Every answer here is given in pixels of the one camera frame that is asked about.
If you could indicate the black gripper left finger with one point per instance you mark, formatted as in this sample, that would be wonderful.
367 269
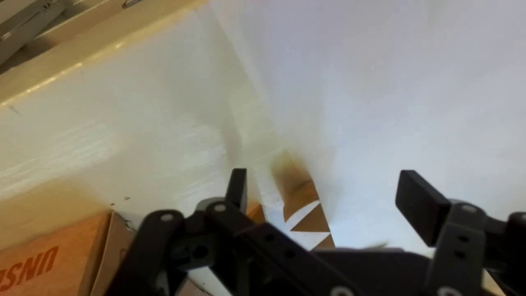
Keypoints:
247 257

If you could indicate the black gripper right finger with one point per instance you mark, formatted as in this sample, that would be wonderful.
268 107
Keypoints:
466 247

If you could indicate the light brown wooden block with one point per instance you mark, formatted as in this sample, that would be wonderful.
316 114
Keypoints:
255 213

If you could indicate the dark brown patterned block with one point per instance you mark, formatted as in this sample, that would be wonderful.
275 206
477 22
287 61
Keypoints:
305 219

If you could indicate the orange board game box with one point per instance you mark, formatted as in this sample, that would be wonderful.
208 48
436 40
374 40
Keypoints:
50 264

